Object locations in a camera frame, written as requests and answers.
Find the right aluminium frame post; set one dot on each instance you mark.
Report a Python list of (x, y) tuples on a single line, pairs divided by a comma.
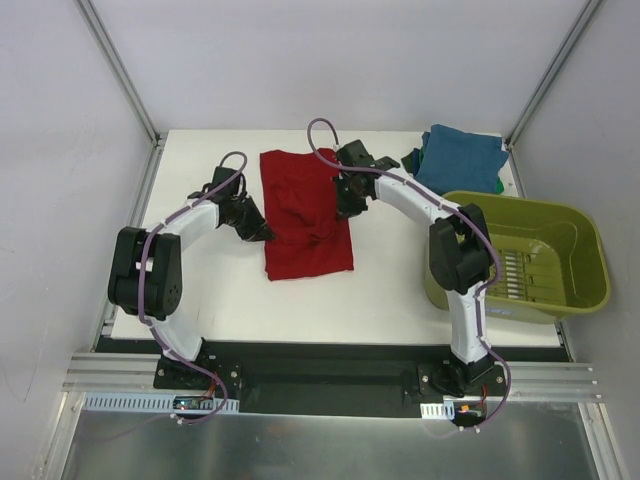
[(558, 62)]

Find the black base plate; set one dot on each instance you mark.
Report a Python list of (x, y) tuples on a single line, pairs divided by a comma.
[(388, 381)]

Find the left white cable duct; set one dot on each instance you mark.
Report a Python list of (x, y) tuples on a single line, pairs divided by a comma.
[(159, 404)]

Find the left aluminium frame post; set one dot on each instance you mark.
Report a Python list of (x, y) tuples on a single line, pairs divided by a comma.
[(100, 34)]

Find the white cable duct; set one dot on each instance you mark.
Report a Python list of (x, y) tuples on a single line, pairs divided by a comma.
[(159, 404), (438, 411)]

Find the aluminium frame post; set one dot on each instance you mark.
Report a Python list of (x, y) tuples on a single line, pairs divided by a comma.
[(100, 34), (558, 62)]

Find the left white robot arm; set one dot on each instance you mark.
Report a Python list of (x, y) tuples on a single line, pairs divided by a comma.
[(146, 277)]

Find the folded blue t shirt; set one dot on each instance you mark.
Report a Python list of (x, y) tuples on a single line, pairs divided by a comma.
[(440, 135)]

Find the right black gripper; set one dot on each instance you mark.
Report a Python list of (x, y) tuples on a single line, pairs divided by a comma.
[(347, 195)]

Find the olive green plastic basket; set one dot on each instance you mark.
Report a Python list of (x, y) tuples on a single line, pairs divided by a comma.
[(553, 263)]

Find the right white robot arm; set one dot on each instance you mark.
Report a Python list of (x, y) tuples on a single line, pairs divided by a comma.
[(460, 254)]

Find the right white cable duct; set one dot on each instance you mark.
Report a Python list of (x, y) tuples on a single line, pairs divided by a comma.
[(438, 411)]

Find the red t shirt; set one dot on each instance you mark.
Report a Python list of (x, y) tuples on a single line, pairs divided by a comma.
[(301, 208)]

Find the folded dark green t shirt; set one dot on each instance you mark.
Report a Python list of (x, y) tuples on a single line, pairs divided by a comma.
[(410, 160)]

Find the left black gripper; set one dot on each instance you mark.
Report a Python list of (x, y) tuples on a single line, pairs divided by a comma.
[(248, 220)]

